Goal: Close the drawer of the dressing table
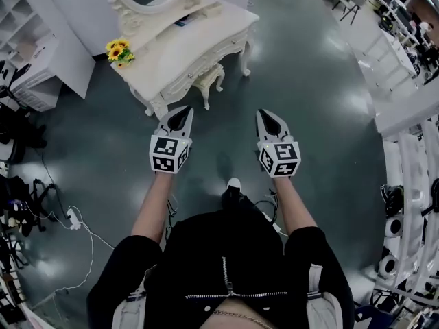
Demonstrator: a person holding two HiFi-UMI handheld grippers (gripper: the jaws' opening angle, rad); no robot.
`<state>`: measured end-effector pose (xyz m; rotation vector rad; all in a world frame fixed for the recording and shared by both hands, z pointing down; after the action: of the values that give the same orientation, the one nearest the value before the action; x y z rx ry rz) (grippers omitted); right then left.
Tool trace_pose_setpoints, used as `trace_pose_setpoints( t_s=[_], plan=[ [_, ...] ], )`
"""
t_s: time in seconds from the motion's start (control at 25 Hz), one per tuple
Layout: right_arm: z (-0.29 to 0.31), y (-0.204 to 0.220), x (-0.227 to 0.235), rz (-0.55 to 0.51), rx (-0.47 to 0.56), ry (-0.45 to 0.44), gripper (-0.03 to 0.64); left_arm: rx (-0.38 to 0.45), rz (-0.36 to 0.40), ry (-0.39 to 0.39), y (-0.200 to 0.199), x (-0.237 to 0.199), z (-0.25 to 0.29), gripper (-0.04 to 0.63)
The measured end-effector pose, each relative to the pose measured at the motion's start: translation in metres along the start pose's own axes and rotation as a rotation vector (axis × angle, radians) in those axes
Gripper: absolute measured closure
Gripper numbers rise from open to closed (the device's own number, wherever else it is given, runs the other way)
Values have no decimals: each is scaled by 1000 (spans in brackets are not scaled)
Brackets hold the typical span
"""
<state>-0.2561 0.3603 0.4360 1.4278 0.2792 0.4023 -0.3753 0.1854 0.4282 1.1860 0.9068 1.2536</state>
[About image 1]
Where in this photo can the white counter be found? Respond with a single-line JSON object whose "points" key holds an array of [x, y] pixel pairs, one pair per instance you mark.
{"points": [[404, 111]]}

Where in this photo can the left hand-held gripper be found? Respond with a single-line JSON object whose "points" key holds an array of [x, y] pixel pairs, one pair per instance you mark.
{"points": [[165, 151]]}

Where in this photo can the white dressing table drawer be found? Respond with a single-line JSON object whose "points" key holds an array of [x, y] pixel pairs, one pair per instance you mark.
{"points": [[187, 21]]}

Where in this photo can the black office chair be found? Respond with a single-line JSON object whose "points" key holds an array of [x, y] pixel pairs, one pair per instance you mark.
{"points": [[20, 129]]}

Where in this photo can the black folding stand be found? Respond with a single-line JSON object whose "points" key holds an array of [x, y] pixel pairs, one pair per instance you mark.
{"points": [[41, 201]]}

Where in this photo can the person's black jacket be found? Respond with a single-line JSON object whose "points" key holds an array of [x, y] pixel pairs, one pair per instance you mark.
{"points": [[223, 259]]}

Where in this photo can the white desk with frame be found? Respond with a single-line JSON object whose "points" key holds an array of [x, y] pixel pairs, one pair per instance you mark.
{"points": [[385, 60]]}

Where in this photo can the white dressing table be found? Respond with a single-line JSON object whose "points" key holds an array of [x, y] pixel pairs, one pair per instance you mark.
{"points": [[178, 53]]}

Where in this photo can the white robot frame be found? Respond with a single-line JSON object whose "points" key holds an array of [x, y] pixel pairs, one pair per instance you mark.
{"points": [[411, 211]]}

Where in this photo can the white leaning board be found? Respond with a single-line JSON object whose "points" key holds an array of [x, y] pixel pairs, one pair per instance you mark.
{"points": [[68, 29]]}

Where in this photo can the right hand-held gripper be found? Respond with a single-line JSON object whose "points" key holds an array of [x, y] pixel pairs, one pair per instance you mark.
{"points": [[279, 158]]}

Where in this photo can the yellow sunflower bouquet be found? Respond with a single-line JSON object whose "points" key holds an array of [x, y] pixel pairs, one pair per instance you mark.
{"points": [[118, 51]]}

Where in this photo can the white carved stool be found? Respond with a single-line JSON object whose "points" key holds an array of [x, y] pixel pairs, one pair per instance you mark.
{"points": [[209, 79]]}

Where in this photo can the person's black trouser leg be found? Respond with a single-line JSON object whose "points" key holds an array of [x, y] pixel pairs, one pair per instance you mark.
{"points": [[236, 201]]}

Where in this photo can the person's left forearm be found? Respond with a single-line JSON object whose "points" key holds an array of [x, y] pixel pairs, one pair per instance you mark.
{"points": [[154, 204]]}

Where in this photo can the white cubby shelf unit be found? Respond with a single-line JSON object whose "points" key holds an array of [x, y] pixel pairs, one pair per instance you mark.
{"points": [[17, 15]]}

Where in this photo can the person's white shoe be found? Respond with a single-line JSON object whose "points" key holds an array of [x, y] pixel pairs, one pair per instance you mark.
{"points": [[234, 183]]}

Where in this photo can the person's right forearm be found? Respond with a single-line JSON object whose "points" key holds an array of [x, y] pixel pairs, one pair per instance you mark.
{"points": [[293, 204]]}

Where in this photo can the white low drawer cabinet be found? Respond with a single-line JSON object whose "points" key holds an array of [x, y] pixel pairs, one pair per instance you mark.
{"points": [[36, 81]]}

